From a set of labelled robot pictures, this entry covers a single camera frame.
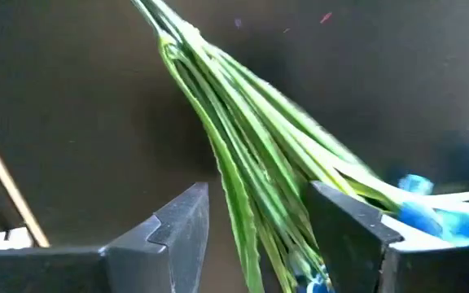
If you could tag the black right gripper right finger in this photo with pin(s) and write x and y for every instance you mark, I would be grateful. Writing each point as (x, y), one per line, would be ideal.
(356, 252)

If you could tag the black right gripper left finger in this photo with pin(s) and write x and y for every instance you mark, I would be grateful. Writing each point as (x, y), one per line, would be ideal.
(96, 272)

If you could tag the blue artificial flower bunch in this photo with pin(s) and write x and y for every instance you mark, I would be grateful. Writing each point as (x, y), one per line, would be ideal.
(259, 142)

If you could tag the black table edge rail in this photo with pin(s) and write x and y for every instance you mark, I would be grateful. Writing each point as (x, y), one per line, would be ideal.
(12, 188)

